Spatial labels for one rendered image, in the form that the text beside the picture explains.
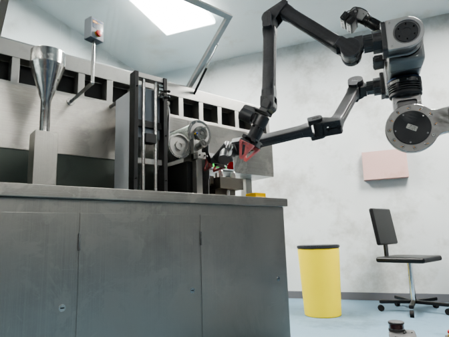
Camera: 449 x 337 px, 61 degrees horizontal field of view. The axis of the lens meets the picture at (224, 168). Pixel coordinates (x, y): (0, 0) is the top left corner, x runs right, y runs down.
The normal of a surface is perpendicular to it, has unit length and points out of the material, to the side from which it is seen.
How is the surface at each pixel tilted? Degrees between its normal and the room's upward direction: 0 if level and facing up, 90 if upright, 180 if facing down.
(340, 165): 90
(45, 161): 90
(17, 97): 90
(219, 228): 90
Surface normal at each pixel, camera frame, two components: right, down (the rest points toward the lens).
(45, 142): 0.63, -0.15
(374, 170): -0.36, -0.15
